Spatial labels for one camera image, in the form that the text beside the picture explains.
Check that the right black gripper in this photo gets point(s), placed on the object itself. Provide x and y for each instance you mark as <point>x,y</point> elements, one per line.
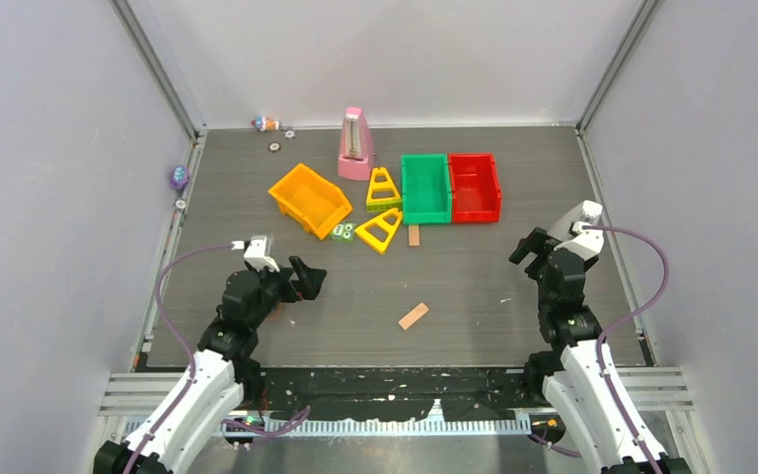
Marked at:
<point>537,242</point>

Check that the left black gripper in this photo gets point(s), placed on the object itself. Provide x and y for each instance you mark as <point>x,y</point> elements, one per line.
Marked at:
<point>307,286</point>

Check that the orange plastic bin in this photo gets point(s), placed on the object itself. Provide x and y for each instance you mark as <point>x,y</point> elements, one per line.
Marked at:
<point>317,204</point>

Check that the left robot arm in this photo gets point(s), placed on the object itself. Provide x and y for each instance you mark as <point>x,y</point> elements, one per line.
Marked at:
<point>221,377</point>

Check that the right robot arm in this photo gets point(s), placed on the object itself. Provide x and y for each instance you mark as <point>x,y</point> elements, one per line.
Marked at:
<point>577,376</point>

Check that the green owl toy block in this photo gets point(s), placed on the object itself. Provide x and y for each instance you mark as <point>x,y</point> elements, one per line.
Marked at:
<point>343,231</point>

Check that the red plastic bin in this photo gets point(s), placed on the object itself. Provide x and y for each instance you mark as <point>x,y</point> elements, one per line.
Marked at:
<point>475,188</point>

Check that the yellow triangle block lower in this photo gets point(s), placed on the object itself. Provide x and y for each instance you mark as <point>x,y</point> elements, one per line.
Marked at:
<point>379,231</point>

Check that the yellow triangle block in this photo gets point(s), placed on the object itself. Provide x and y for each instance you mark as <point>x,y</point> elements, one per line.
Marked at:
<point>382,193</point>
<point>379,231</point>

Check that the yellow triangle block upper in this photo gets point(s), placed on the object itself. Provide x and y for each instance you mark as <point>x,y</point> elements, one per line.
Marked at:
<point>382,193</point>

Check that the green plastic bin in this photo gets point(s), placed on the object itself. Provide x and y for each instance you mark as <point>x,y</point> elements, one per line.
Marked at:
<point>426,189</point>

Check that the small wooden block upright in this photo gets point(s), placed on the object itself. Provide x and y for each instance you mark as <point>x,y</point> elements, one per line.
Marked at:
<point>413,235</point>

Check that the flat wooden block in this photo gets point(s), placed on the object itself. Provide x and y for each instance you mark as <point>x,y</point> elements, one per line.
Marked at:
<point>413,316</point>

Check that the pink metronome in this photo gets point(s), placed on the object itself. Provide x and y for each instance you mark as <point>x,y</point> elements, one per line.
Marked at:
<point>357,153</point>

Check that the purple toy ball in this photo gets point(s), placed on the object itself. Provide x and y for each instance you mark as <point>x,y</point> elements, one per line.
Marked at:
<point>180,178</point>

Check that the small toy figurine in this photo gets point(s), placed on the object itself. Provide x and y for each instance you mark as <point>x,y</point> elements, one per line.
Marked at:
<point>265,124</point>

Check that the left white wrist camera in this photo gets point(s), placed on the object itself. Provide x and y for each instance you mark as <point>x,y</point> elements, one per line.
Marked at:
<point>256,253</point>

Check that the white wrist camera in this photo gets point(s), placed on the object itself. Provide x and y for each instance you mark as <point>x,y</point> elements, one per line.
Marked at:
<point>576,230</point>
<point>256,253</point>

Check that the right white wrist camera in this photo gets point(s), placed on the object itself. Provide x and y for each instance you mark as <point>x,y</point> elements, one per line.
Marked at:
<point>576,230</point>

